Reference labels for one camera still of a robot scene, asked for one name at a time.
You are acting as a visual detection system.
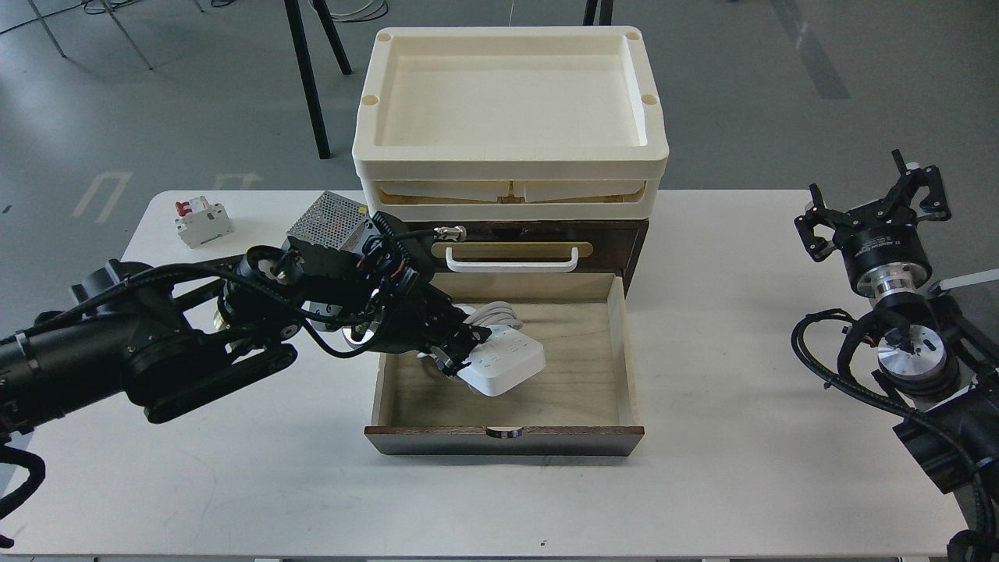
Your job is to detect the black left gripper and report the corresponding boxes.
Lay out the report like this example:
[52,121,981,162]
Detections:
[343,212,490,379]

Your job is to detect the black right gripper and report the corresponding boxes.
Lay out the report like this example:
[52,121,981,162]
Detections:
[794,149,953,297]

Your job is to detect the white power strip with cable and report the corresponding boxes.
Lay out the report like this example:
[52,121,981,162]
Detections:
[456,301,546,397]

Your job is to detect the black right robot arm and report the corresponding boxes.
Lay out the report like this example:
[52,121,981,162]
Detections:
[790,150,998,561]

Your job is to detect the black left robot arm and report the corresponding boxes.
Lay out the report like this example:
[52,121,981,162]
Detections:
[1,211,490,516]

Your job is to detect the cream plastic tray cabinet top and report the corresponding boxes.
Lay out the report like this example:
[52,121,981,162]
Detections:
[352,26,670,222]

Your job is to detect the open wooden drawer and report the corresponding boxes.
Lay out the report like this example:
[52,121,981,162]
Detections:
[364,272,645,456]

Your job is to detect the metal mesh power supply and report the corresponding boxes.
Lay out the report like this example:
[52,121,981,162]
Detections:
[286,190,377,254]

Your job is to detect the white red circuit breaker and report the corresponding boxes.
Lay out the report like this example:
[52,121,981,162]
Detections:
[174,196,234,248]

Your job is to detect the black stand legs left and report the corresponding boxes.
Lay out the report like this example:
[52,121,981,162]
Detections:
[284,0,354,160]

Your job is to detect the black stand leg right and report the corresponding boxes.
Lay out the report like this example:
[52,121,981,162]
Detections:
[582,0,614,26]

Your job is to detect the white drawer handle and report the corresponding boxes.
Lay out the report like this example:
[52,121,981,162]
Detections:
[445,247,579,274]

